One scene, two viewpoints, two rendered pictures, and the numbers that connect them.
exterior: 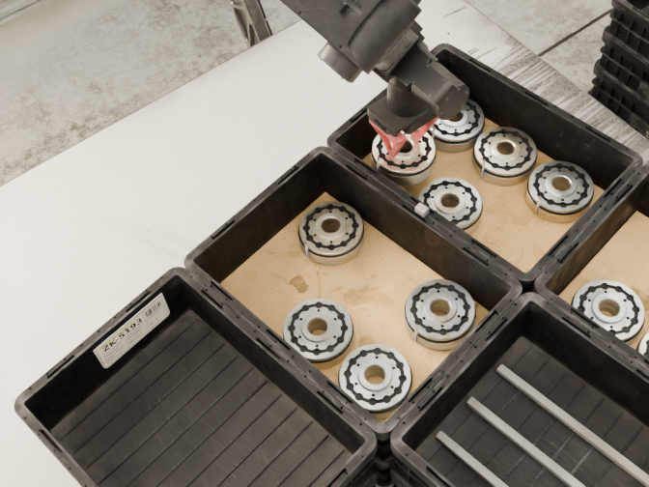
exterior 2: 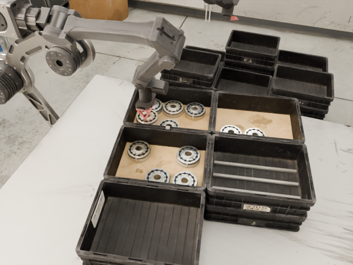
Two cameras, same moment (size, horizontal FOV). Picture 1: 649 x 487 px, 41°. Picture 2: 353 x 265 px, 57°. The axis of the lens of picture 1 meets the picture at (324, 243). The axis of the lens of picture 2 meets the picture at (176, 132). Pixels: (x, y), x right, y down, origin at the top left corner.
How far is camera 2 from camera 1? 0.50 m
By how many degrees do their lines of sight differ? 28
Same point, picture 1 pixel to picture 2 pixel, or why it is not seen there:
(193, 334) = (115, 203)
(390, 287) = (167, 158)
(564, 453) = (246, 174)
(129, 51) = not seen: outside the picture
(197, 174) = (69, 163)
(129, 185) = (44, 178)
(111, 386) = (98, 234)
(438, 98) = (164, 87)
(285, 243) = (125, 162)
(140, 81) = not seen: outside the picture
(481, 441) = (224, 183)
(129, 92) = not seen: outside the picture
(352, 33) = (175, 48)
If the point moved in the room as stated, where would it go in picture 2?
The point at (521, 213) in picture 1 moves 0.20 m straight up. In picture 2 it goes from (188, 121) to (189, 89)
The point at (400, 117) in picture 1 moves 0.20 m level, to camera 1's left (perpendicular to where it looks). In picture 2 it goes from (147, 102) to (108, 123)
